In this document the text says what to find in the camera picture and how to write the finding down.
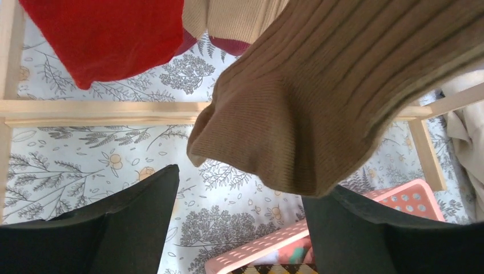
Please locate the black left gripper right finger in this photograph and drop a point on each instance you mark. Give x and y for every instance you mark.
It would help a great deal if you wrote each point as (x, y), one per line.
(393, 238)

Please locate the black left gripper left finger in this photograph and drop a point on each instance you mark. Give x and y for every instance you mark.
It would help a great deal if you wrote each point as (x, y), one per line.
(122, 233)

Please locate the brown yellow argyle sock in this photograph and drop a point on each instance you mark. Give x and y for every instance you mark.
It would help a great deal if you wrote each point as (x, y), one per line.
(277, 269)

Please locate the pink basket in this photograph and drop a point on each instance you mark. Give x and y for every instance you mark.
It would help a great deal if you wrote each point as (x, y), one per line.
(413, 198)

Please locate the beige striped maroon sock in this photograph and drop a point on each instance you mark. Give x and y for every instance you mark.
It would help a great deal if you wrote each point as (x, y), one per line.
(231, 25)

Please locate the pink patterned sock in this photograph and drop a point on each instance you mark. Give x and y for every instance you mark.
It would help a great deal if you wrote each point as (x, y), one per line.
(289, 255)

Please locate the floral table mat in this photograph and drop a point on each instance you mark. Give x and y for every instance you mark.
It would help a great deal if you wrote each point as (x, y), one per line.
(54, 170)

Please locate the tan ribbed sock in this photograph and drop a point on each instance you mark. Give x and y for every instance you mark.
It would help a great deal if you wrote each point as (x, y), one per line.
(306, 105)

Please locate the beige cloth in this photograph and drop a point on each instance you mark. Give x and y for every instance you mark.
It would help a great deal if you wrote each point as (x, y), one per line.
(465, 127)

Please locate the red sock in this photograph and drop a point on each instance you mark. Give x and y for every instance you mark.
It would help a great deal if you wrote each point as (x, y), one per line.
(108, 40)

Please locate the wooden rack frame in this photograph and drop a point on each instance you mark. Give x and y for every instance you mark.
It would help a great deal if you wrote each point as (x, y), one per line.
(460, 91)

